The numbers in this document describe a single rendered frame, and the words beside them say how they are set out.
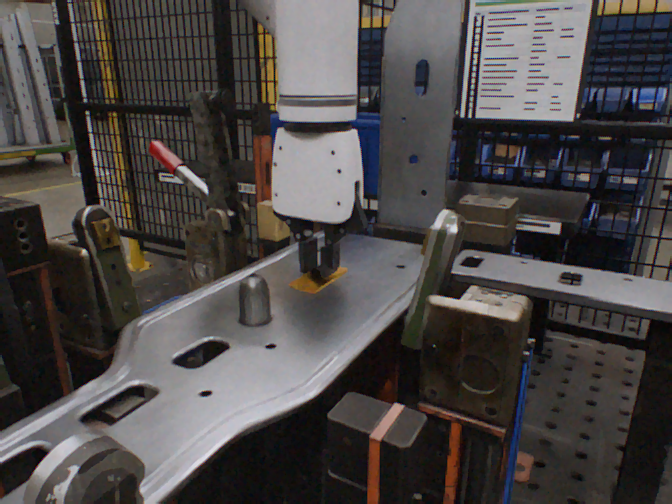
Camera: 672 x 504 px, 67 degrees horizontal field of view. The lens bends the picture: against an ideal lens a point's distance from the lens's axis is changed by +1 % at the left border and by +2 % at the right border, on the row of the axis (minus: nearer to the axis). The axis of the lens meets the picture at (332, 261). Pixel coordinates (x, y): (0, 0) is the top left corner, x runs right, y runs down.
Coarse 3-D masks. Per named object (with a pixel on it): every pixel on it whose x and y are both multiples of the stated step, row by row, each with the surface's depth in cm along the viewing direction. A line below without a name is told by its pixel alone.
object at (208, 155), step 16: (192, 96) 61; (208, 96) 63; (224, 96) 60; (192, 112) 62; (208, 112) 62; (224, 112) 61; (208, 128) 62; (224, 128) 64; (208, 144) 62; (224, 144) 65; (208, 160) 63; (224, 160) 65; (208, 176) 64; (224, 176) 66; (208, 192) 65; (224, 192) 66; (224, 208) 65; (240, 208) 67; (240, 224) 67
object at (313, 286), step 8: (312, 272) 61; (336, 272) 63; (344, 272) 64; (296, 280) 61; (304, 280) 61; (312, 280) 61; (320, 280) 61; (328, 280) 61; (296, 288) 59; (304, 288) 59; (312, 288) 59; (320, 288) 59
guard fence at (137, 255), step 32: (128, 0) 280; (192, 0) 256; (128, 32) 288; (160, 32) 274; (192, 64) 269; (128, 96) 304; (160, 96) 289; (256, 96) 255; (128, 128) 312; (192, 128) 284; (128, 160) 319; (192, 192) 298
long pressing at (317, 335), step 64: (384, 256) 70; (192, 320) 52; (320, 320) 52; (384, 320) 52; (128, 384) 41; (192, 384) 41; (256, 384) 41; (320, 384) 41; (0, 448) 34; (128, 448) 34; (192, 448) 34
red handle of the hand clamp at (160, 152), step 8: (152, 144) 69; (160, 144) 69; (152, 152) 69; (160, 152) 68; (168, 152) 68; (160, 160) 68; (168, 160) 68; (176, 160) 68; (168, 168) 68; (176, 168) 68; (184, 168) 68; (184, 176) 67; (192, 176) 68; (184, 184) 68; (192, 184) 67; (200, 184) 67; (200, 192) 67; (208, 200) 67; (232, 216) 66
